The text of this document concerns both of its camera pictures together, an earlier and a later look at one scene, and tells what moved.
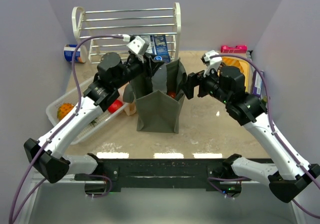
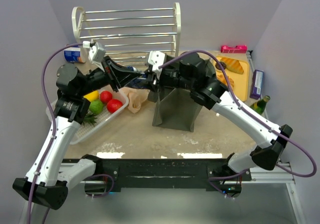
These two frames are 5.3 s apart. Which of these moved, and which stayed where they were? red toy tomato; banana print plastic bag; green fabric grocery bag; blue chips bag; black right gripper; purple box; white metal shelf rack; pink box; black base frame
Moved: banana print plastic bag; blue chips bag; green fabric grocery bag; black right gripper
Stayed: white metal shelf rack; red toy tomato; purple box; pink box; black base frame
